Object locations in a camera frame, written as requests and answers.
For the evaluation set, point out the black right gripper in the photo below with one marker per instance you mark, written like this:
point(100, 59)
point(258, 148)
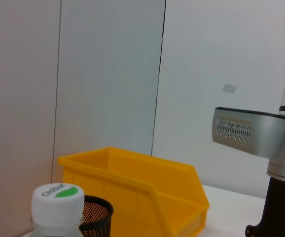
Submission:
point(280, 212)

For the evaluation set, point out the black mesh pen holder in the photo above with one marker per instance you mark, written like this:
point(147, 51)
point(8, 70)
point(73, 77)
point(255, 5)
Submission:
point(98, 219)

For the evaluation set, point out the green label water bottle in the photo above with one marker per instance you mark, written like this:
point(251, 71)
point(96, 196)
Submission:
point(57, 207)

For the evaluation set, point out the grey wall label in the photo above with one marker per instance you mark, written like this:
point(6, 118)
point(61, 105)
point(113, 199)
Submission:
point(229, 88)

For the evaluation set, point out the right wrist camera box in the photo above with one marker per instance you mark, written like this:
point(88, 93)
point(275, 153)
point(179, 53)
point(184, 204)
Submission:
point(251, 133)

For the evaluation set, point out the yellow plastic storage bin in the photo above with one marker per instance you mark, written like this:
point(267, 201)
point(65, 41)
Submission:
point(145, 187)

